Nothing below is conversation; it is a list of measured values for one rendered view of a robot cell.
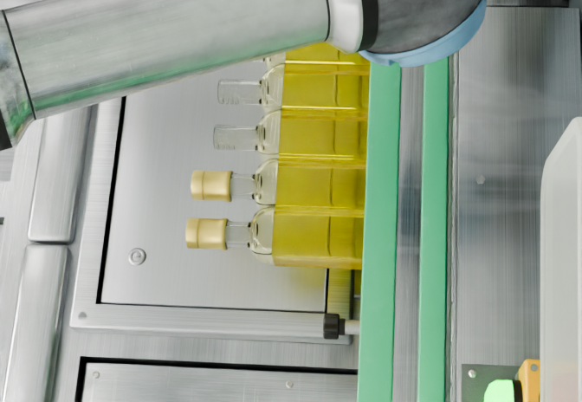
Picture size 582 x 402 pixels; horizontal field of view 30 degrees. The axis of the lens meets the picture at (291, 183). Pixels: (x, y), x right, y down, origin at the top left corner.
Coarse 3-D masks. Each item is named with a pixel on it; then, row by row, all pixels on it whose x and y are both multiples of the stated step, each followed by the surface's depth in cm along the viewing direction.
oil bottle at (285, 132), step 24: (264, 120) 122; (288, 120) 121; (312, 120) 121; (336, 120) 121; (360, 120) 121; (264, 144) 121; (288, 144) 120; (312, 144) 120; (336, 144) 120; (360, 144) 120
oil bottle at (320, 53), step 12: (312, 48) 125; (324, 48) 125; (264, 60) 127; (276, 60) 125; (288, 60) 125; (300, 60) 125; (312, 60) 124; (324, 60) 124; (336, 60) 124; (348, 60) 124; (360, 60) 124
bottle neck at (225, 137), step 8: (216, 128) 123; (224, 128) 123; (232, 128) 123; (240, 128) 123; (248, 128) 123; (216, 136) 123; (224, 136) 123; (232, 136) 123; (240, 136) 123; (248, 136) 123; (216, 144) 123; (224, 144) 123; (232, 144) 123; (240, 144) 123; (248, 144) 123
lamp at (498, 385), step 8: (496, 384) 92; (504, 384) 92; (512, 384) 92; (520, 384) 92; (488, 392) 92; (496, 392) 91; (504, 392) 91; (512, 392) 91; (520, 392) 91; (488, 400) 92; (496, 400) 91; (504, 400) 91; (512, 400) 91; (520, 400) 91
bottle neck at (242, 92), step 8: (224, 80) 126; (232, 80) 126; (240, 80) 126; (248, 80) 126; (256, 80) 126; (224, 88) 125; (232, 88) 125; (240, 88) 125; (248, 88) 125; (256, 88) 125; (224, 96) 125; (232, 96) 125; (240, 96) 125; (248, 96) 125; (256, 96) 125; (240, 104) 126; (248, 104) 126; (256, 104) 126
